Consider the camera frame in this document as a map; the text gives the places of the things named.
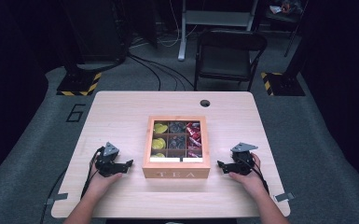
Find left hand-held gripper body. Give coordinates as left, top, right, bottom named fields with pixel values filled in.
left=94, top=142, right=120, bottom=178

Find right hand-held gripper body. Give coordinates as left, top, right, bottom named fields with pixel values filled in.
left=229, top=142, right=259, bottom=176

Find pile of red packets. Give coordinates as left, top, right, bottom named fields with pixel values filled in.
left=186, top=121, right=203, bottom=158

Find wooden tea box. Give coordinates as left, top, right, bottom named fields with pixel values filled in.
left=142, top=115, right=212, bottom=180

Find person's left hand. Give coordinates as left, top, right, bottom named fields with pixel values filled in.
left=88, top=153, right=124, bottom=196

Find person's right hand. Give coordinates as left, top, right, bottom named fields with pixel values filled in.
left=228, top=152, right=267, bottom=196

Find pile of yellow packets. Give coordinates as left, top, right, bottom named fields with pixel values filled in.
left=151, top=122, right=170, bottom=159

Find pile of black packets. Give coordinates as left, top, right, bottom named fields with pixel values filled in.
left=168, top=121, right=186, bottom=150

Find grey tape strip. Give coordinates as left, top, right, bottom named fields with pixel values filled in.
left=45, top=192, right=69, bottom=206
left=274, top=191, right=296, bottom=203

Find hazard-striped stand base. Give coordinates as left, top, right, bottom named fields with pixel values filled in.
left=56, top=71, right=103, bottom=97
left=259, top=71, right=307, bottom=97

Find black folding chair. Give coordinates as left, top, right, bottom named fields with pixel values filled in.
left=193, top=28, right=269, bottom=92

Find dark curtain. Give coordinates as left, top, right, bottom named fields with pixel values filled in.
left=0, top=0, right=63, bottom=190
left=297, top=0, right=359, bottom=216

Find black equipment cabinet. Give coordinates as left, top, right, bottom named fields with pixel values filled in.
left=59, top=0, right=129, bottom=71

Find cluttered dark shelf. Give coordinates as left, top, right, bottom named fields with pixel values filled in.
left=267, top=0, right=310, bottom=24

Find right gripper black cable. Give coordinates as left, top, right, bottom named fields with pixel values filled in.
left=241, top=157, right=270, bottom=195

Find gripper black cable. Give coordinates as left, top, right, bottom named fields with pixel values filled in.
left=79, top=147, right=105, bottom=201
left=241, top=157, right=270, bottom=195

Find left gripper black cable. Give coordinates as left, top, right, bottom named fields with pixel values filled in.
left=79, top=147, right=105, bottom=201

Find black floor cables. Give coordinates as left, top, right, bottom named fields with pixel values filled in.
left=127, top=51, right=188, bottom=92

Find white hanging cables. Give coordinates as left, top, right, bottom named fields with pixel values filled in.
left=130, top=0, right=199, bottom=49

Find white desk frame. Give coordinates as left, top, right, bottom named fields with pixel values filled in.
left=177, top=0, right=259, bottom=62

